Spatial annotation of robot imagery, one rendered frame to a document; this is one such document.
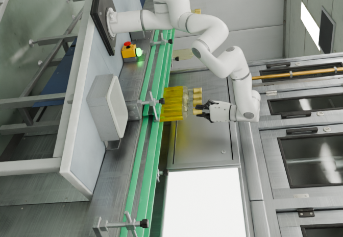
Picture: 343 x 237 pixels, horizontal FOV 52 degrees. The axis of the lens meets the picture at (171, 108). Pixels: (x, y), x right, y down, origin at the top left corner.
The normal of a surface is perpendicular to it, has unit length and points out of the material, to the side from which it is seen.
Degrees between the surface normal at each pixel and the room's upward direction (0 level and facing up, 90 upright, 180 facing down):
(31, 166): 90
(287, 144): 90
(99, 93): 90
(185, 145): 90
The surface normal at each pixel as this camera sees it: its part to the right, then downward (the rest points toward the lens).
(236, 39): -0.06, 0.59
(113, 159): -0.16, -0.80
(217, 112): -0.36, 0.55
